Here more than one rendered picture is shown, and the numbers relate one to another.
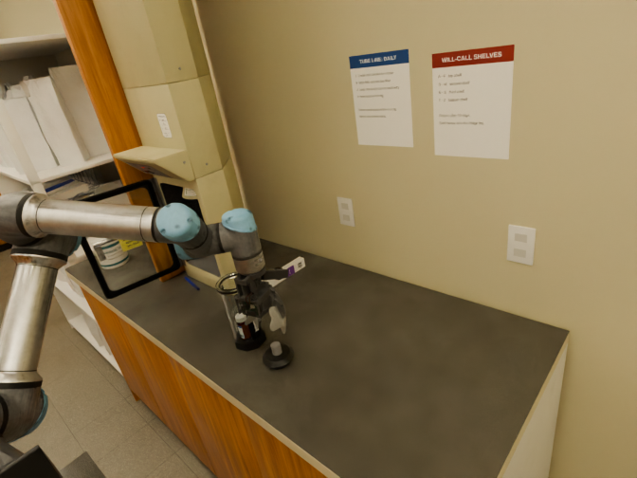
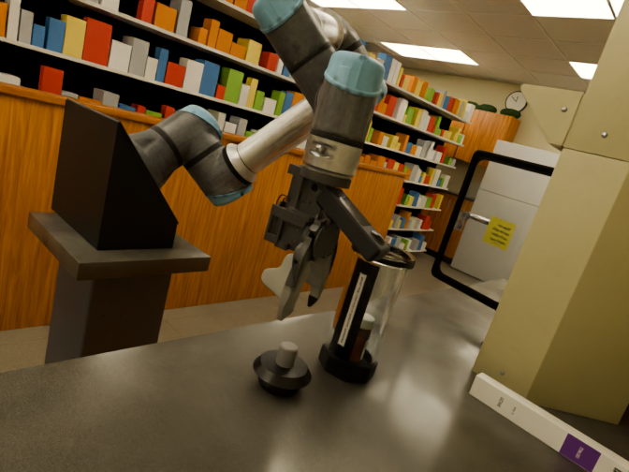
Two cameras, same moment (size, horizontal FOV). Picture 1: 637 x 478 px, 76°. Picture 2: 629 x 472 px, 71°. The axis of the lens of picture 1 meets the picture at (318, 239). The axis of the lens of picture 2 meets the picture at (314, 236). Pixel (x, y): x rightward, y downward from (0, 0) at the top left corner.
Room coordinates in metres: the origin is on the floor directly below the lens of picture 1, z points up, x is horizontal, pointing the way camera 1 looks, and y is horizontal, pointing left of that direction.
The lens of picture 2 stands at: (0.84, -0.42, 1.32)
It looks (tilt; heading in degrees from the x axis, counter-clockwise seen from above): 14 degrees down; 84
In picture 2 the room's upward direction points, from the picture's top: 16 degrees clockwise
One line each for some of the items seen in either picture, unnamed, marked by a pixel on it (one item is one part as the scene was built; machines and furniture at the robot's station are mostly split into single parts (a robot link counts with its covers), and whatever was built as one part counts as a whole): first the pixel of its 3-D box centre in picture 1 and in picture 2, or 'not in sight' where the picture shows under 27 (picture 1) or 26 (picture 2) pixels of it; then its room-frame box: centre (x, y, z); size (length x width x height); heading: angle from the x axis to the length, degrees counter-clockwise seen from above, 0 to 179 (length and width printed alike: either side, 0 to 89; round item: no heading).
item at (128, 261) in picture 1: (128, 239); (496, 231); (1.45, 0.72, 1.19); 0.30 x 0.01 x 0.40; 124
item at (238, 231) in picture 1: (240, 233); (347, 99); (0.90, 0.18, 1.37); 0.09 x 0.08 x 0.11; 92
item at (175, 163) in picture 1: (152, 166); (562, 130); (1.40, 0.52, 1.46); 0.32 x 0.12 x 0.10; 44
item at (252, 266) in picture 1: (250, 261); (330, 157); (0.90, 0.18, 1.29); 0.08 x 0.08 x 0.05
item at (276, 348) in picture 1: (277, 353); (284, 364); (0.92, 0.17, 0.97); 0.09 x 0.09 x 0.07
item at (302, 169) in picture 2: (254, 289); (311, 212); (0.90, 0.18, 1.21); 0.09 x 0.08 x 0.12; 148
